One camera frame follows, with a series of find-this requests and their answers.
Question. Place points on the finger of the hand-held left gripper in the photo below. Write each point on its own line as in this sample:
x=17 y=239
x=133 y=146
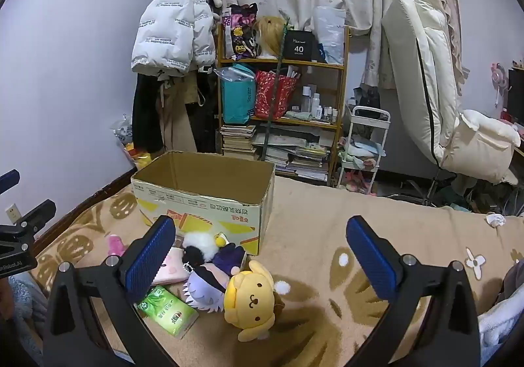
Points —
x=37 y=216
x=9 y=182

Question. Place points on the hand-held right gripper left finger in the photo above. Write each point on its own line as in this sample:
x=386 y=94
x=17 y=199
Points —
x=151 y=256

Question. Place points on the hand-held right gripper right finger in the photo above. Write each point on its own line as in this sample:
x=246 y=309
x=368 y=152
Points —
x=370 y=262

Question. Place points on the pink pillow plush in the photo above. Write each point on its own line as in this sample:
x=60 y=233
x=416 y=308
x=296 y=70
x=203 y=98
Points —
x=172 y=268

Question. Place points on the pink plush toy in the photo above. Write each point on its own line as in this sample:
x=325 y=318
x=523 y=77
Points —
x=115 y=245

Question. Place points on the white and black fluffy plush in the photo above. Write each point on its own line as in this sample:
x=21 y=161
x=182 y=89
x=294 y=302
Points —
x=200 y=244

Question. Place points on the green tissue packet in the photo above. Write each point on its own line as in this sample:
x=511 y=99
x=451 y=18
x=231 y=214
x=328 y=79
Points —
x=168 y=309

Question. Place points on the purple-haired plush doll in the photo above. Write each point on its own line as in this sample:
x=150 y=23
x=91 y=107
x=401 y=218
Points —
x=204 y=285

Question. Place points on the printed cardboard box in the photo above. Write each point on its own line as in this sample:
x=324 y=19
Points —
x=229 y=207

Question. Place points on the yellow dog plush toy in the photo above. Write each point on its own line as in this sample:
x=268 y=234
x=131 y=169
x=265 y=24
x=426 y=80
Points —
x=249 y=301

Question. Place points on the printed beige blanket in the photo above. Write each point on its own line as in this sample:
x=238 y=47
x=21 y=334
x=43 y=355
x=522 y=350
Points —
x=311 y=228

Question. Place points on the plastic bag of toys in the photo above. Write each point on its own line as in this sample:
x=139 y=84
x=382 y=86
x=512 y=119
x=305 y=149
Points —
x=125 y=133

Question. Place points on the pile of magazines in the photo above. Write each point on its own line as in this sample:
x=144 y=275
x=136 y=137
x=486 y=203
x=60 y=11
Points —
x=303 y=158

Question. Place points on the crumpled white tissue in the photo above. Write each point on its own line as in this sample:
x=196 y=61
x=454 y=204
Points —
x=495 y=220

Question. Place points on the black coat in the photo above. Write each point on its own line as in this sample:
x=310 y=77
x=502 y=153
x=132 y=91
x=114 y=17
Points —
x=147 y=113

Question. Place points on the stack of books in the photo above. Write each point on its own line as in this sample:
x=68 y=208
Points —
x=237 y=140

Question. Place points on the person's white fleece clothing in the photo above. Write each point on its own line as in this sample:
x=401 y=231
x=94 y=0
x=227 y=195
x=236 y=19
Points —
x=503 y=326

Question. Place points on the white trolley cart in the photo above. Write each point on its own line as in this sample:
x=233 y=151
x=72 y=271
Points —
x=370 y=109

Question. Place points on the black hanging garment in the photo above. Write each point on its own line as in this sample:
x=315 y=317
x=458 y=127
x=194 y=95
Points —
x=208 y=113

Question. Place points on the dark bag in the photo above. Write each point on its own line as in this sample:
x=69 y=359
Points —
x=368 y=99

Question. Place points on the group of cosmetic bottles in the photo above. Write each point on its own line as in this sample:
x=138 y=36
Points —
x=315 y=103

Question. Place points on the teal bag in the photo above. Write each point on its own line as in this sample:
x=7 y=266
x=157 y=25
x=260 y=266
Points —
x=237 y=97

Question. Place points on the red gift bag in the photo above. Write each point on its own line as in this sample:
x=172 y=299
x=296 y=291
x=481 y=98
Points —
x=274 y=95

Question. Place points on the thin green pole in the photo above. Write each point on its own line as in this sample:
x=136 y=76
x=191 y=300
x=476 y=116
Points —
x=273 y=93

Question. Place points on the cream recliner chair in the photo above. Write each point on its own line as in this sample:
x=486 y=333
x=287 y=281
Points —
x=413 y=64

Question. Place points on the wooden shelf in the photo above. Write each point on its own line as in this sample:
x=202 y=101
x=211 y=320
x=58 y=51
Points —
x=282 y=61

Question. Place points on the black monitor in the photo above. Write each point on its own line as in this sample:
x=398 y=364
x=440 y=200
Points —
x=516 y=95

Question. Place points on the black box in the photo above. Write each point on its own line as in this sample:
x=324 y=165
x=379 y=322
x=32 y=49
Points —
x=299 y=47

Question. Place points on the white puffer jacket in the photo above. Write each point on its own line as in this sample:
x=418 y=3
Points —
x=172 y=23

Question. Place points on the pink fan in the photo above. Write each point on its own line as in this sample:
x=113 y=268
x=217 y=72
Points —
x=499 y=74

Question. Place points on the white plastic bag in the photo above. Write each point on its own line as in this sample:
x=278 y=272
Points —
x=329 y=31

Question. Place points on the printed tote bag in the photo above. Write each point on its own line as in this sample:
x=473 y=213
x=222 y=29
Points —
x=239 y=35

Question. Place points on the blonde wig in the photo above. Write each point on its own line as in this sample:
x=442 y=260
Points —
x=270 y=33

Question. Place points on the white wall outlet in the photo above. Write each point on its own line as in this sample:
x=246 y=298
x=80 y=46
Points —
x=13 y=213

